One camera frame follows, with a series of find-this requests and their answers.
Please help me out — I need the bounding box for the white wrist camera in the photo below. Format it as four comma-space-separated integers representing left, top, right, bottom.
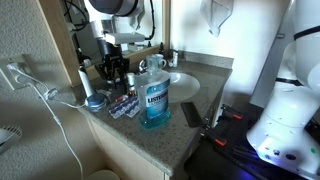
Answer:
104, 31, 146, 45

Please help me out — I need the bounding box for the white fan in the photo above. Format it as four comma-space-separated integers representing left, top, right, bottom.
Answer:
0, 124, 24, 156

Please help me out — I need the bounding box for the wood framed mirror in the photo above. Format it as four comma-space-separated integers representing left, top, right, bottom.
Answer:
38, 0, 171, 88

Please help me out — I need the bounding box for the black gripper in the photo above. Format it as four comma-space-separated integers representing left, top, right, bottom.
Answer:
94, 53, 131, 89

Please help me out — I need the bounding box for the black perforated mounting board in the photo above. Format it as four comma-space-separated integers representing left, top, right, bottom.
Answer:
184, 103, 320, 180

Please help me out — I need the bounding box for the small red tube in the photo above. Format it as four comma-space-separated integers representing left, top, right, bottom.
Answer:
114, 94, 129, 104

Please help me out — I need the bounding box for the white electric toothbrush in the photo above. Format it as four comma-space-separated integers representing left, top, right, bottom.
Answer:
77, 65, 96, 98

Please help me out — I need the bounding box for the grey hanging towel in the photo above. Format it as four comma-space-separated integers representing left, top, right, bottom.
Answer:
199, 0, 234, 38

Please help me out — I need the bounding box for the white oval sink basin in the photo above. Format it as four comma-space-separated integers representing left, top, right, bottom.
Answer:
166, 71, 201, 104

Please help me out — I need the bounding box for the chrome faucet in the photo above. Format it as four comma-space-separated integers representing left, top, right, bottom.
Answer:
138, 59, 149, 75

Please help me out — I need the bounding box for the black comb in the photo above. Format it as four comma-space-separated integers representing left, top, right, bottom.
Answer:
180, 102, 203, 128

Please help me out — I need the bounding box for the blue round jar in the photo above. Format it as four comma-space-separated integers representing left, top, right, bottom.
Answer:
85, 93, 108, 113

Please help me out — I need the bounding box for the clear blue mouthwash bottle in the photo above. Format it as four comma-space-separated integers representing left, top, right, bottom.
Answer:
134, 54, 172, 130

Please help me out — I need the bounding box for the small white capped bottle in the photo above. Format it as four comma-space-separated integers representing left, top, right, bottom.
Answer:
126, 72, 138, 98

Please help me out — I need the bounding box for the white charger cable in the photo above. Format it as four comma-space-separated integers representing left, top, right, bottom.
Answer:
8, 64, 89, 180

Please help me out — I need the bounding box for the red handled clamp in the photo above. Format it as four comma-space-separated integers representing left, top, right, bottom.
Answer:
199, 128, 228, 148
219, 103, 244, 121

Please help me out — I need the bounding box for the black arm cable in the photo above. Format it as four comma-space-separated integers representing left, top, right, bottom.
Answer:
145, 0, 157, 41

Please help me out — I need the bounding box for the large blue blister pack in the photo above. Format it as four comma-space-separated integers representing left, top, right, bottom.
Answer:
108, 96, 139, 120

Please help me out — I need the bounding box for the small blue blister pack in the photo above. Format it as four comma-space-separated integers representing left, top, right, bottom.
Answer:
124, 104, 144, 119

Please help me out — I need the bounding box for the white wall outlet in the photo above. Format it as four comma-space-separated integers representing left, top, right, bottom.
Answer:
0, 54, 34, 91

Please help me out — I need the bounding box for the white tube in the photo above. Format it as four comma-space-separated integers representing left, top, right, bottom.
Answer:
172, 50, 180, 68

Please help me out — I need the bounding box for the white round bin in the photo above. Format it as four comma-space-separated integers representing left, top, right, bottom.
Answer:
84, 169, 121, 180

